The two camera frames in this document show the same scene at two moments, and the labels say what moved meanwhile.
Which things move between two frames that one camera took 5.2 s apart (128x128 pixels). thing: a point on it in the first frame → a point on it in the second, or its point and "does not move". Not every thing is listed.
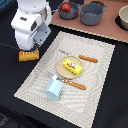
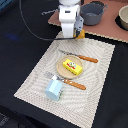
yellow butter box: [73, 67] does not move
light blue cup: [54, 89] does not move
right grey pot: [91, 13] does not move
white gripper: [31, 28] → [71, 21]
